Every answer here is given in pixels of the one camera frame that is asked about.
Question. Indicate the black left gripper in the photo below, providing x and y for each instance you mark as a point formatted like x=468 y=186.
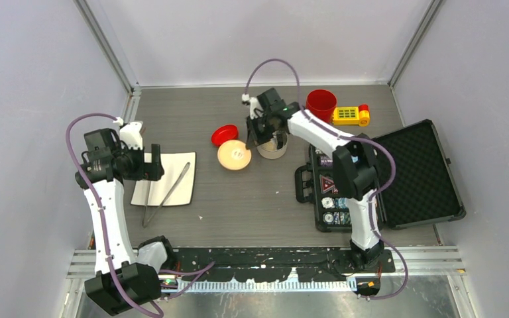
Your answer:
x=140 y=173

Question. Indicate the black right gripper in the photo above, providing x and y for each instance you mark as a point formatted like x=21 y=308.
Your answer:
x=255 y=138

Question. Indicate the metal tongs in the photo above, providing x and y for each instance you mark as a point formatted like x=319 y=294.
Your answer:
x=147 y=217

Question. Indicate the red tall cup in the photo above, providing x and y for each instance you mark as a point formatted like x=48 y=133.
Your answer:
x=322 y=104

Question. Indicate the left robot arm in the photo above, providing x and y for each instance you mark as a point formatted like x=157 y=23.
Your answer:
x=109 y=219

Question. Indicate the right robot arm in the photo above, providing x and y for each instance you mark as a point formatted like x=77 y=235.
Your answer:
x=354 y=162

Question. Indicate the steel round lunch container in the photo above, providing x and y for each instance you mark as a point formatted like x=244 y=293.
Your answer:
x=268 y=149

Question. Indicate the white square plate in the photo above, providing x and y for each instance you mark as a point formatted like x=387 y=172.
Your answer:
x=173 y=164

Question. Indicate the red round lid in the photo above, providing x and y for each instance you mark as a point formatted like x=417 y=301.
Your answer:
x=224 y=134

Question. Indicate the yellow tape measure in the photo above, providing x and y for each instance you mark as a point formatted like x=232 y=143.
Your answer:
x=356 y=115

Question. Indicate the black poker chip case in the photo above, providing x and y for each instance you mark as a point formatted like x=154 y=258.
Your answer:
x=423 y=191

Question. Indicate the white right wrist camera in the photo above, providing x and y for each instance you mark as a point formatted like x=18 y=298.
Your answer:
x=255 y=108

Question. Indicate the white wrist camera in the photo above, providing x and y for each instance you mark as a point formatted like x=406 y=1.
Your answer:
x=130 y=133
x=255 y=108

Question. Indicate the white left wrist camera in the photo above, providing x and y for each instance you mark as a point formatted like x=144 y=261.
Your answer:
x=130 y=133

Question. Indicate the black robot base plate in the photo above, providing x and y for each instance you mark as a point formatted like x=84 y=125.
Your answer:
x=274 y=264

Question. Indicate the aluminium frame rail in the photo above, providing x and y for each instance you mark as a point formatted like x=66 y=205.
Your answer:
x=408 y=261

